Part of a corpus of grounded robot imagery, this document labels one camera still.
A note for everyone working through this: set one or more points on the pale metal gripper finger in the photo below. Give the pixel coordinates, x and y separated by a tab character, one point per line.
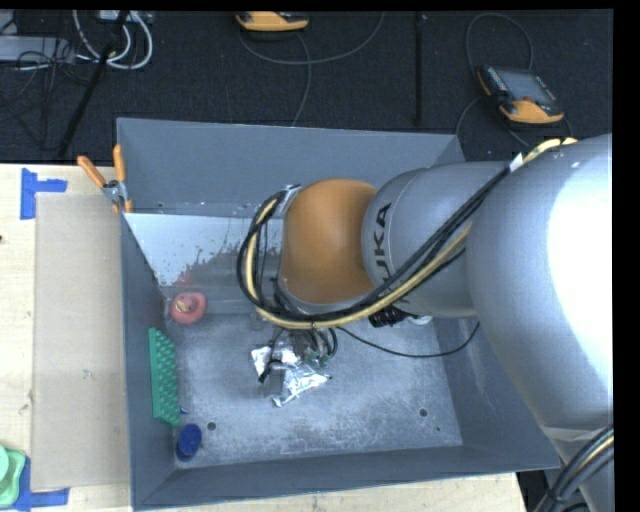
278	380
280	357

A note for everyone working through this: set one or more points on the crumpled silver foil packet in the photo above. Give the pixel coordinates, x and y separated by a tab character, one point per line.
303	378

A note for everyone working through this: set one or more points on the grey metal bin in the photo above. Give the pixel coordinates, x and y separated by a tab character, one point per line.
350	400

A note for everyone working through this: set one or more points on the red round toy fruit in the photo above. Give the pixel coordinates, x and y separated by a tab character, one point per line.
188	307

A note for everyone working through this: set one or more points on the dark blue round cap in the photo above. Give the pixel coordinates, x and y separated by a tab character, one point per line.
188	440

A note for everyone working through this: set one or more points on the green studded flat block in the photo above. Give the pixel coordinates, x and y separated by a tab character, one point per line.
164	379

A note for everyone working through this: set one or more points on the brown cardboard board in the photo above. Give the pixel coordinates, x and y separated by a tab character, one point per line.
75	350

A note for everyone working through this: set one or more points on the light green toy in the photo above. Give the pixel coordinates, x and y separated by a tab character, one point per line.
10	475

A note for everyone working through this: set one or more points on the black cylinder on white bracket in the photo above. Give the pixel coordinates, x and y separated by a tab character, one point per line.
386	316

